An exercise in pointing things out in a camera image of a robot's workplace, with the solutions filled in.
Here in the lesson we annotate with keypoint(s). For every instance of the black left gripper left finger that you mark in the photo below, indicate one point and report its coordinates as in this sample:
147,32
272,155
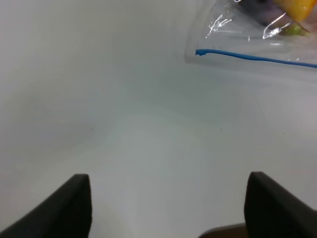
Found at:
67,213

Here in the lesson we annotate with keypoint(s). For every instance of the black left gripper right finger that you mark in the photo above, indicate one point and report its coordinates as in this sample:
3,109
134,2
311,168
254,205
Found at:
271,211

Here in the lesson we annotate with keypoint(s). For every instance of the clear zip bag blue seal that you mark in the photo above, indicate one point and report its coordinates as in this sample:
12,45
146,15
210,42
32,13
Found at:
220,27

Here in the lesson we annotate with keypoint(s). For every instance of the purple eggplant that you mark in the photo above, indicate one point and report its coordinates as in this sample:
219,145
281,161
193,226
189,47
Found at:
273,18

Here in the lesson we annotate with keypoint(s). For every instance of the yellow bell pepper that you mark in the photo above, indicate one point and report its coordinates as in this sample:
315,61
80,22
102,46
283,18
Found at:
299,10

